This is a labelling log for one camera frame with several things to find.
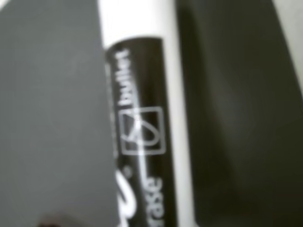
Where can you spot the black dry erase marker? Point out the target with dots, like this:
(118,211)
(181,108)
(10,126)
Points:
(142,94)

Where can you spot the dark grey mat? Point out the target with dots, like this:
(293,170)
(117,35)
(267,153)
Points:
(47,118)

